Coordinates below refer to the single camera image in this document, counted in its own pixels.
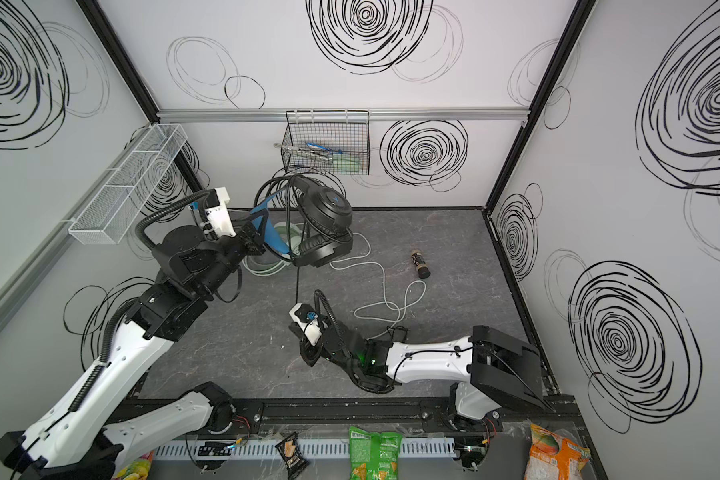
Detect Fox's fruits candy bag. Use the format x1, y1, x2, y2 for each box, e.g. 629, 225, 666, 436
112, 451, 155, 480

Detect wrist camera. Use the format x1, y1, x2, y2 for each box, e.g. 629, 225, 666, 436
201, 187, 236, 237
289, 303, 322, 346

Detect black mounting rail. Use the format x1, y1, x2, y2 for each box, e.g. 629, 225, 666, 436
232, 395, 583, 433

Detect white wire shelf basket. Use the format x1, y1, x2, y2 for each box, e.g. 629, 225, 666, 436
68, 124, 187, 245

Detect black wire basket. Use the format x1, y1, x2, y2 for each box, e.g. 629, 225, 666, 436
274, 109, 371, 175

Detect mint green headphones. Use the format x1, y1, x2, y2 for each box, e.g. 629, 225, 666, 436
241, 221, 428, 326

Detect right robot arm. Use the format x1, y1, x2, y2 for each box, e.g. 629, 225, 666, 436
289, 290, 553, 421

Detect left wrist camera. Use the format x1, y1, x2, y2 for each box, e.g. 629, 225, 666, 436
201, 187, 236, 237

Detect small brown bottle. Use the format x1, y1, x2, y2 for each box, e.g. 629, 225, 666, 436
411, 250, 431, 280

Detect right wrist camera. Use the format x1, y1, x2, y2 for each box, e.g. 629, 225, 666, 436
289, 303, 322, 346

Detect small dark snack packet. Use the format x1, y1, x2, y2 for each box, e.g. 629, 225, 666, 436
275, 432, 309, 480

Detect orange snack bag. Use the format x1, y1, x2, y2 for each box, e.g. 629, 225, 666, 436
524, 424, 591, 480

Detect black blue headphones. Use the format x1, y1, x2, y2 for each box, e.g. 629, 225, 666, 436
250, 174, 353, 268

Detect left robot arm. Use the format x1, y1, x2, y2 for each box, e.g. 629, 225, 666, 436
0, 188, 263, 479

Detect white slotted cable duct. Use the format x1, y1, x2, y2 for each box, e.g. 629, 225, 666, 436
154, 437, 456, 463

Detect green chips bag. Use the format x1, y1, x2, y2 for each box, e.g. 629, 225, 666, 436
349, 427, 403, 480

